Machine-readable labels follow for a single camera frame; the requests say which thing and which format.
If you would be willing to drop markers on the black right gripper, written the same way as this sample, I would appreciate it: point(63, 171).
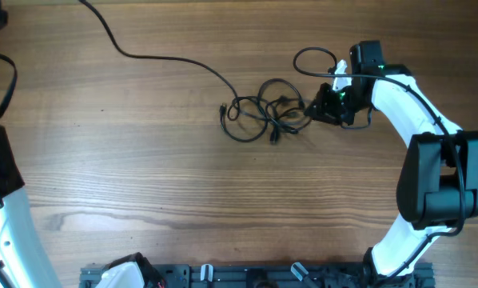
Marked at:
point(323, 110)

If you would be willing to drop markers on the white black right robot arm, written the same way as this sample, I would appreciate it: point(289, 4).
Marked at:
point(437, 190)

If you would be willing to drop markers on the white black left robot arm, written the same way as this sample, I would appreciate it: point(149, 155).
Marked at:
point(23, 260)

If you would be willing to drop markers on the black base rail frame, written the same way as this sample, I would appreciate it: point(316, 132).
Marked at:
point(345, 274)

